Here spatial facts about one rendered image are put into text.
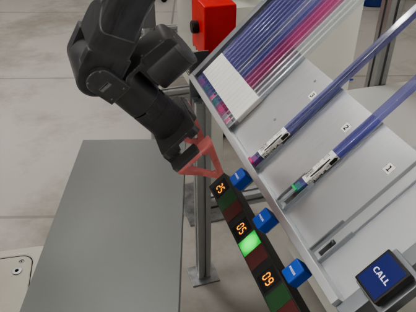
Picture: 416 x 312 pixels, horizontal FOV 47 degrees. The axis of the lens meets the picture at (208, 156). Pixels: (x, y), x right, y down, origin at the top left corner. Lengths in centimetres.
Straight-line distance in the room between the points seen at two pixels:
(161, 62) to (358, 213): 33
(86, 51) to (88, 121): 185
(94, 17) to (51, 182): 150
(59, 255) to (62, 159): 134
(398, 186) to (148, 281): 40
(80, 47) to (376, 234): 44
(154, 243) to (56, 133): 158
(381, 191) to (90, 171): 61
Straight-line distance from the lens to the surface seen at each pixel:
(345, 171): 71
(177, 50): 63
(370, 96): 131
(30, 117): 255
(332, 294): 61
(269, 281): 71
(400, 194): 65
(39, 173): 212
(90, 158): 107
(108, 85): 61
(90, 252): 85
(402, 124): 121
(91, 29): 59
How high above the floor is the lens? 120
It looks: 35 degrees down
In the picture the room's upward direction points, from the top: straight up
